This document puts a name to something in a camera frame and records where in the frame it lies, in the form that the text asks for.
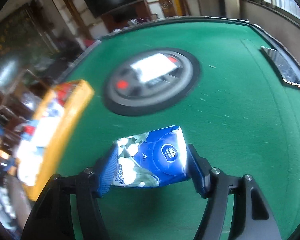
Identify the yellow taped cardboard box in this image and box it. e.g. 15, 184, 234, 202
15, 80, 95, 201

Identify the blue floral wipes pack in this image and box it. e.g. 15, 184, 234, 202
111, 126, 189, 188

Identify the round table centre panel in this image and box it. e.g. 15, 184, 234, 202
103, 47, 202, 116

